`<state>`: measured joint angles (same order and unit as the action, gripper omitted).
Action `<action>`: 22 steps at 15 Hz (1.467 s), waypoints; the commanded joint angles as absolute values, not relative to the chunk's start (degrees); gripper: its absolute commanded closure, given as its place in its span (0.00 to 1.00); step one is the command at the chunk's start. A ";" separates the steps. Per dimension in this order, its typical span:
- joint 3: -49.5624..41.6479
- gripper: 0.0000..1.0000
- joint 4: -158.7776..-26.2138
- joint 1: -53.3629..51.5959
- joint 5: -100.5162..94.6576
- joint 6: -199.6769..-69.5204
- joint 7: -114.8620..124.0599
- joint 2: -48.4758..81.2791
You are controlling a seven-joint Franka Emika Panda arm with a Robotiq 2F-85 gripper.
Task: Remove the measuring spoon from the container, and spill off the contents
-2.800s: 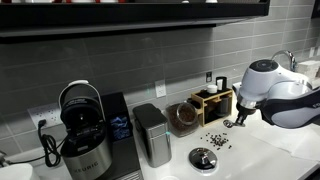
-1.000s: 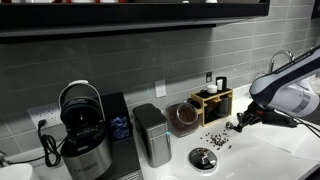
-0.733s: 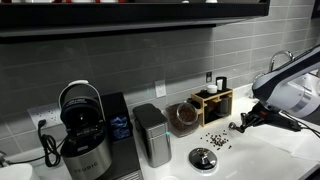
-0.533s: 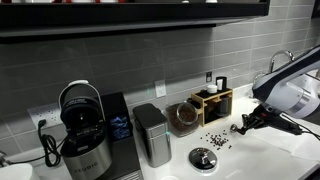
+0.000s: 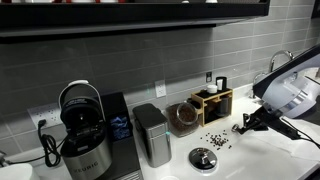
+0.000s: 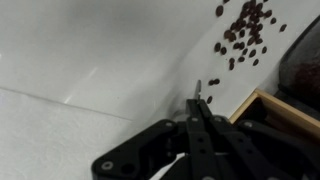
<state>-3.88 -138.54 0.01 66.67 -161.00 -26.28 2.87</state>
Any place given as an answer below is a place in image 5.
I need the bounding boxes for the tall chrome gooseneck faucet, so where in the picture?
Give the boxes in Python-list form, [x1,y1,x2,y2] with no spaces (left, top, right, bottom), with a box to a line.
[268,49,296,74]

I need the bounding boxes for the white paper towel sheet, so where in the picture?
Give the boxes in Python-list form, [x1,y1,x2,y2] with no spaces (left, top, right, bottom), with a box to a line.
[233,131,320,163]

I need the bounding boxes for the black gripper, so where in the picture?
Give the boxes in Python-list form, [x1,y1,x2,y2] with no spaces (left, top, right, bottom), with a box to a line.
[242,110,302,140]

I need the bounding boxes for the white double power outlet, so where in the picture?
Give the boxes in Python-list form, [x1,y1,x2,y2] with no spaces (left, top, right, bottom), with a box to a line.
[27,102,65,130]

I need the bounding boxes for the black power cord with plug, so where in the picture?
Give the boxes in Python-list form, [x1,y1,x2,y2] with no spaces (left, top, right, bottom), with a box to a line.
[0,119,68,169]

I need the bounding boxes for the metal measuring spoon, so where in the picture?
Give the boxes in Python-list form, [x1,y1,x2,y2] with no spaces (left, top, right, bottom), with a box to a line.
[231,123,248,135]

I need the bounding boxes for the wooden coffee tool rack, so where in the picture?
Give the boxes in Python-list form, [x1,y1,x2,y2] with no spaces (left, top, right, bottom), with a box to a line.
[190,87,234,128]

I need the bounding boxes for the black silver Keurig coffee machine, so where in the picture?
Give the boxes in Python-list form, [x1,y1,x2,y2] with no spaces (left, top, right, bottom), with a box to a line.
[58,79,145,180]

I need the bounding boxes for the stainless steel box canister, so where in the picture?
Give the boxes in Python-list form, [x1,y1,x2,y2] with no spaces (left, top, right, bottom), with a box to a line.
[132,102,173,169]

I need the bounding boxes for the black wall shelf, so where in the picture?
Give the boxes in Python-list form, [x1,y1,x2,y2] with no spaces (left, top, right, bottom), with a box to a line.
[0,0,272,45]

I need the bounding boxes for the glass jar of coffee beans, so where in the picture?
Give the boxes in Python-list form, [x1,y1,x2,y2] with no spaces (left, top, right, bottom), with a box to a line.
[165,101,201,139]

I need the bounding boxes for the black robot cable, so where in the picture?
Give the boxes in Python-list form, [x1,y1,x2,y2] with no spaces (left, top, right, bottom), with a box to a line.
[281,117,320,150]

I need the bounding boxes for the white single wall outlet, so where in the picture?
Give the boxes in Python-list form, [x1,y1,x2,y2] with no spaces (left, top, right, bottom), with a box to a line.
[154,79,168,99]

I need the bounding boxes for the black cylinder cup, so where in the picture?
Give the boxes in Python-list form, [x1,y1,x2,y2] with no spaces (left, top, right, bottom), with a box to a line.
[215,76,229,92]

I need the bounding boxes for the spilled coffee beans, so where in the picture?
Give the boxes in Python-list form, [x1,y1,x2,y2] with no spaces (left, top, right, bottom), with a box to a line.
[199,131,234,151]

